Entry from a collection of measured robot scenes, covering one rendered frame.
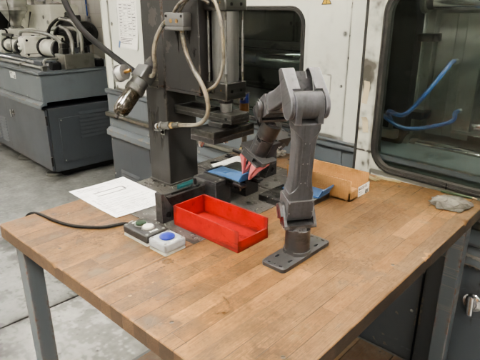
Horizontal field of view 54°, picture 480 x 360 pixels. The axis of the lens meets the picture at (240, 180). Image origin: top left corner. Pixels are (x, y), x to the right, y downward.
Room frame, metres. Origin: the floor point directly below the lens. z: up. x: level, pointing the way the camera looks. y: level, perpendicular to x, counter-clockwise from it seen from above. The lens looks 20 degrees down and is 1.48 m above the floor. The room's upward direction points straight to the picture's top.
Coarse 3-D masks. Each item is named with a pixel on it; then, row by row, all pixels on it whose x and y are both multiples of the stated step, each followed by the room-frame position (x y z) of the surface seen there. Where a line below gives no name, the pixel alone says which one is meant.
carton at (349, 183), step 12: (288, 168) 1.54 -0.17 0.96; (324, 168) 1.57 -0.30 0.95; (336, 168) 1.54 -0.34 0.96; (348, 168) 1.51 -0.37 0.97; (312, 180) 1.47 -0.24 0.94; (324, 180) 1.44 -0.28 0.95; (336, 180) 1.41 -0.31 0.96; (348, 180) 1.51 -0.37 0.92; (360, 180) 1.48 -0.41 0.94; (336, 192) 1.41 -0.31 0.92; (348, 192) 1.38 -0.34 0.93; (360, 192) 1.42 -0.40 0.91
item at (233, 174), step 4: (216, 168) 1.45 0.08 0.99; (220, 168) 1.45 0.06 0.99; (224, 168) 1.45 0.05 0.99; (228, 168) 1.45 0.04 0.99; (212, 172) 1.41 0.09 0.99; (216, 172) 1.41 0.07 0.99; (220, 172) 1.41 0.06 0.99; (232, 172) 1.41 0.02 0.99; (236, 172) 1.41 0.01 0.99; (240, 172) 1.41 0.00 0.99; (248, 172) 1.34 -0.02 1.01; (224, 176) 1.37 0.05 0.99; (228, 176) 1.37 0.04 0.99; (232, 176) 1.37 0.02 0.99; (236, 176) 1.37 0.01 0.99; (240, 176) 1.37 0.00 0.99; (244, 176) 1.33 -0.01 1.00; (248, 176) 1.35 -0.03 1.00; (236, 180) 1.33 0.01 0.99; (240, 180) 1.33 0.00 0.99; (244, 180) 1.34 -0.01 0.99
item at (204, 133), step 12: (180, 108) 1.52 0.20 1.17; (192, 108) 1.48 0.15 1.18; (204, 108) 1.54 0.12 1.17; (216, 108) 1.50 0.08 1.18; (228, 108) 1.41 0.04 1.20; (216, 120) 1.40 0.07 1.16; (228, 120) 1.37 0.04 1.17; (240, 120) 1.39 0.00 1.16; (192, 132) 1.38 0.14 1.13; (204, 132) 1.34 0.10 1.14; (216, 132) 1.33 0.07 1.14; (228, 132) 1.36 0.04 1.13; (240, 132) 1.40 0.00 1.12; (252, 132) 1.44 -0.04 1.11; (204, 144) 1.39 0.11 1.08
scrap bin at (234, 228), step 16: (176, 208) 1.20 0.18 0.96; (192, 208) 1.26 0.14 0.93; (208, 208) 1.28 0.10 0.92; (224, 208) 1.23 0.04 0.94; (240, 208) 1.19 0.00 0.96; (176, 224) 1.20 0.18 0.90; (192, 224) 1.16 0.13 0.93; (208, 224) 1.11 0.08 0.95; (224, 224) 1.20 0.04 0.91; (240, 224) 1.19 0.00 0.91; (256, 224) 1.15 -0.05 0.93; (224, 240) 1.07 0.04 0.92; (240, 240) 1.10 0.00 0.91; (256, 240) 1.10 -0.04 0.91
